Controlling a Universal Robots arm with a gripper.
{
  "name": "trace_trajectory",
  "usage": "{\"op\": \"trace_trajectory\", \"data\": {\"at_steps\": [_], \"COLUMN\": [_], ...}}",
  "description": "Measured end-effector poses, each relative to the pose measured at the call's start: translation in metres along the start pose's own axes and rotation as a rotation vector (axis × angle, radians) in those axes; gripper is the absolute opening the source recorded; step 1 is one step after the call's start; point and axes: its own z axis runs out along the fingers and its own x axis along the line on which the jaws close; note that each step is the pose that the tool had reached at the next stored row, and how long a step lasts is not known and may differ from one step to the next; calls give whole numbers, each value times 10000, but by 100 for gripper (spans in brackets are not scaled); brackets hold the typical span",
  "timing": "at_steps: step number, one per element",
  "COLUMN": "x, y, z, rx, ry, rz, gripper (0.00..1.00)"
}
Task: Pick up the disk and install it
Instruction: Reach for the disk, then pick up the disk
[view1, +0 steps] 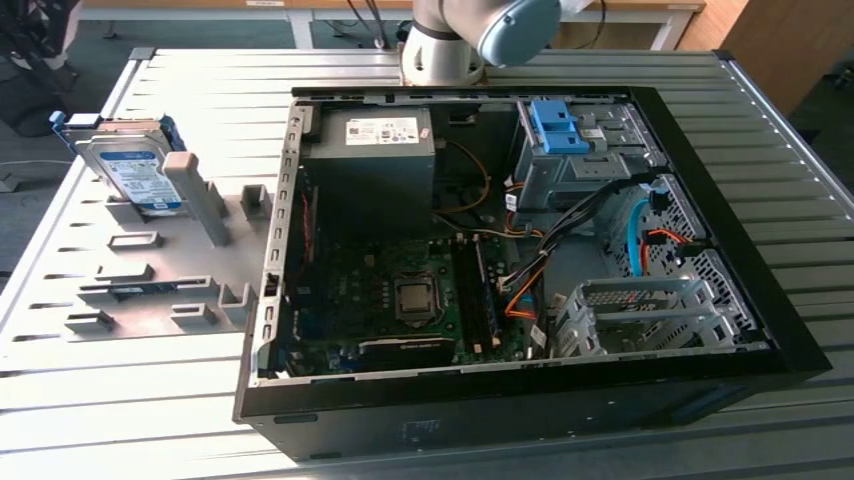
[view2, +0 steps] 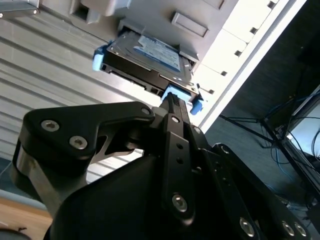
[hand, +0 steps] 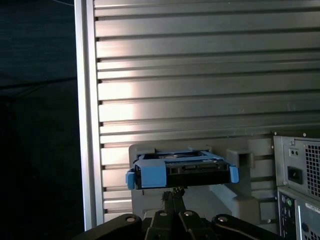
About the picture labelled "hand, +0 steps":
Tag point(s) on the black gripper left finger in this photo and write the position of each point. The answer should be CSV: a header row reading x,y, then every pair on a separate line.
x,y
160,225

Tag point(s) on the hard disk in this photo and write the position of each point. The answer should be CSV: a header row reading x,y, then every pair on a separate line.
x,y
152,175

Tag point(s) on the grey power supply unit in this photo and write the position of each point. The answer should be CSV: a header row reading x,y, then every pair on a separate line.
x,y
285,160

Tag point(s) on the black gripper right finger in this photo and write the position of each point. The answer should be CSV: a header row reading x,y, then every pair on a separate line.
x,y
192,225

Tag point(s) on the black PC case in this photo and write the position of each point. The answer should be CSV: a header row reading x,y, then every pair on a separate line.
x,y
307,217

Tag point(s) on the grey parts rack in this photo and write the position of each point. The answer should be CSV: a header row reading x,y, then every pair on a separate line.
x,y
220,197

